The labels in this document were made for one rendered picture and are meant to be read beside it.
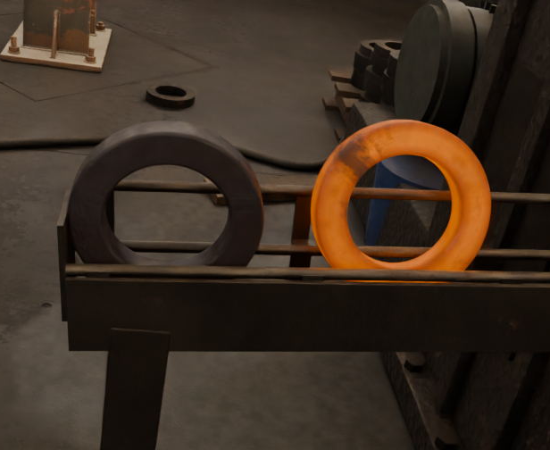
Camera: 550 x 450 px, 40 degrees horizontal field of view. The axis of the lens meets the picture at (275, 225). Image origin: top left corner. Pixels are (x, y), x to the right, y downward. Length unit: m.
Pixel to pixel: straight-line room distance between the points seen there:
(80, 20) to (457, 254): 2.63
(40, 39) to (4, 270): 1.61
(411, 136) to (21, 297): 1.19
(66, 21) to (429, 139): 2.62
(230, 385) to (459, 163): 0.92
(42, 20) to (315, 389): 2.14
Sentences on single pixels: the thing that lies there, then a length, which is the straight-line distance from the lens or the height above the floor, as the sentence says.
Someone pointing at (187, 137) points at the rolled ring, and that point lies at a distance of 0.70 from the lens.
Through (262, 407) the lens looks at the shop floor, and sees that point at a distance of 1.57.
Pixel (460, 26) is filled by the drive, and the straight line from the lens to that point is 2.05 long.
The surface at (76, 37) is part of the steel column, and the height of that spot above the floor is 0.10.
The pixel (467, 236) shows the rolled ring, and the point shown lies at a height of 0.68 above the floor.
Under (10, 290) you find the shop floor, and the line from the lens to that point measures 1.82.
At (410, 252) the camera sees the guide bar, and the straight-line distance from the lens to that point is 0.84.
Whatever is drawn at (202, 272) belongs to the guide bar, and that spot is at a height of 0.64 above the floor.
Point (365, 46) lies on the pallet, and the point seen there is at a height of 0.31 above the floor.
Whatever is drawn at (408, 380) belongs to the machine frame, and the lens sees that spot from 1.62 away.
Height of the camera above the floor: 1.03
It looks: 28 degrees down
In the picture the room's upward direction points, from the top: 11 degrees clockwise
